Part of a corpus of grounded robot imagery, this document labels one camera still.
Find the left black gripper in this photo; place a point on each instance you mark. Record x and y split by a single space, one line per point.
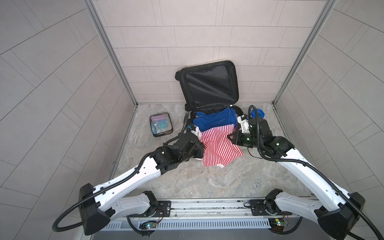
200 147

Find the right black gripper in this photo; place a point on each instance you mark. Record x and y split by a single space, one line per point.
236 137

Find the red white striped garment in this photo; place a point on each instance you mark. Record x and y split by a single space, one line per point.
219 150

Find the blue garment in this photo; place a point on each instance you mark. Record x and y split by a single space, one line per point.
225 117

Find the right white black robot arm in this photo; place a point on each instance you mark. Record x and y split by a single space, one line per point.
335 209

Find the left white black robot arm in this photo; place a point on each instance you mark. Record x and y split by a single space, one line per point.
98 205

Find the clear toiletry pouch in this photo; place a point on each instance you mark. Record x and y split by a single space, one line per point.
161 124

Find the clear bottle blue lid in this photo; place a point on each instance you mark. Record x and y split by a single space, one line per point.
260 113

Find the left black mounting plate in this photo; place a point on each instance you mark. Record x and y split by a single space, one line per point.
163 209

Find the black mounting plate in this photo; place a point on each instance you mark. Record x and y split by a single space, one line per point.
163 209
259 208

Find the left green circuit board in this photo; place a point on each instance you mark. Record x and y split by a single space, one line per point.
148 225

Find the green circuit board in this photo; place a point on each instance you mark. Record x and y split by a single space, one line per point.
278 225
148 225

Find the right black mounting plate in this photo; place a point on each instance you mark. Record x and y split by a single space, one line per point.
259 208

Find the right green circuit board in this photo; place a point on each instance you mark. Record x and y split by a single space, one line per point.
278 225

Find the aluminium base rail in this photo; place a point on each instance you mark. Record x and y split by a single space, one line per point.
210 214

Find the right aluminium corner post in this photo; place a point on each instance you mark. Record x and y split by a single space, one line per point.
319 23

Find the aluminium corner post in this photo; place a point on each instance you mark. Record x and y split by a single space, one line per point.
319 23
96 20

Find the left aluminium corner post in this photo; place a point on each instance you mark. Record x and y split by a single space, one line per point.
96 20

